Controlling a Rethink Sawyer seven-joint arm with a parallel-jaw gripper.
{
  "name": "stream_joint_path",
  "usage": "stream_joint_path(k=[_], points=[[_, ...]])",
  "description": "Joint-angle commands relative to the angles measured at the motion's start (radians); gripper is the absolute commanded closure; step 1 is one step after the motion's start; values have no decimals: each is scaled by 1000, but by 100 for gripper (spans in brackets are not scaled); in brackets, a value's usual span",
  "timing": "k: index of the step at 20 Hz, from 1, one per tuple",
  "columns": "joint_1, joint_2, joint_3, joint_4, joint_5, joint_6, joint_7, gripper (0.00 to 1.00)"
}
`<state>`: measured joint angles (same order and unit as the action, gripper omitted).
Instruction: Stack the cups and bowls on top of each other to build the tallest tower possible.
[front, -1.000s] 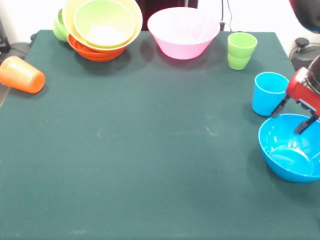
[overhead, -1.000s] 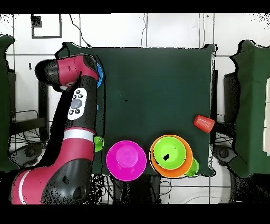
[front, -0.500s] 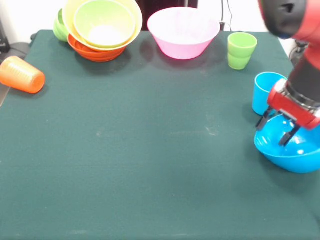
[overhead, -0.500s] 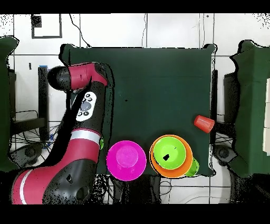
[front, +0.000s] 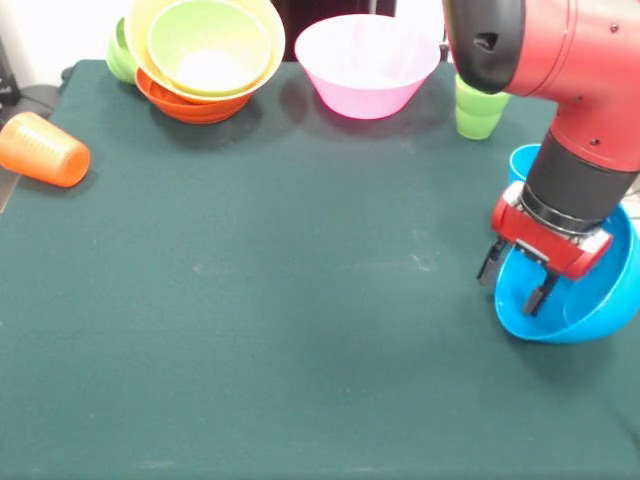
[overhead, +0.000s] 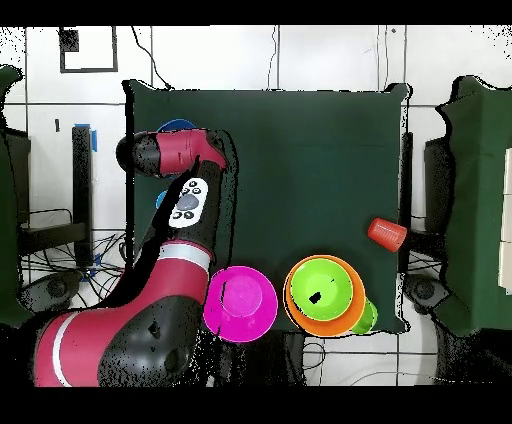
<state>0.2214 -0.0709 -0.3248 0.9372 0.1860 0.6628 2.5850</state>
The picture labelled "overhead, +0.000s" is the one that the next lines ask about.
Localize small green bowl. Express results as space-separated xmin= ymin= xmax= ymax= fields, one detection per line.
xmin=350 ymin=297 xmax=380 ymax=336

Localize dark green tablecloth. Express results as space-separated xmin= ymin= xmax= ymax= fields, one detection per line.
xmin=121 ymin=78 xmax=411 ymax=335

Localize light blue bowl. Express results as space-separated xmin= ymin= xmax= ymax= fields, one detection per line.
xmin=156 ymin=118 xmax=198 ymax=134

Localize large orange bowl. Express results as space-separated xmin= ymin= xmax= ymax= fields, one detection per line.
xmin=282 ymin=254 xmax=368 ymax=338

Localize black stand base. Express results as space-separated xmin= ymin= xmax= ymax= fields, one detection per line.
xmin=403 ymin=273 xmax=451 ymax=315
xmin=19 ymin=269 xmax=85 ymax=315

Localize red-orange cup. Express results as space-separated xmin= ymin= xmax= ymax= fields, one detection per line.
xmin=366 ymin=217 xmax=409 ymax=254

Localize large pink bowl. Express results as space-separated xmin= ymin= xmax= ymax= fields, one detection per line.
xmin=202 ymin=265 xmax=280 ymax=344

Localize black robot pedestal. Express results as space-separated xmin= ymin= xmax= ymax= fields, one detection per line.
xmin=207 ymin=331 xmax=307 ymax=387

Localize green covered side table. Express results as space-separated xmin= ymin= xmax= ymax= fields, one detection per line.
xmin=0 ymin=65 xmax=39 ymax=331
xmin=433 ymin=75 xmax=512 ymax=337

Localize floor cable tangle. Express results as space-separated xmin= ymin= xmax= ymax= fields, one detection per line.
xmin=19 ymin=231 xmax=131 ymax=309

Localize black upright bar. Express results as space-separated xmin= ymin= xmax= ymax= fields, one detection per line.
xmin=399 ymin=130 xmax=414 ymax=274

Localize black L-shaped frame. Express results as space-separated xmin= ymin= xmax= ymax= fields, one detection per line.
xmin=17 ymin=125 xmax=94 ymax=268

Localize large green bowl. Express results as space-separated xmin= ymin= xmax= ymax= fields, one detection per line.
xmin=289 ymin=257 xmax=355 ymax=323

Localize white boxes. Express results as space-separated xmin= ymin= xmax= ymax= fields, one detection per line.
xmin=497 ymin=147 xmax=512 ymax=297

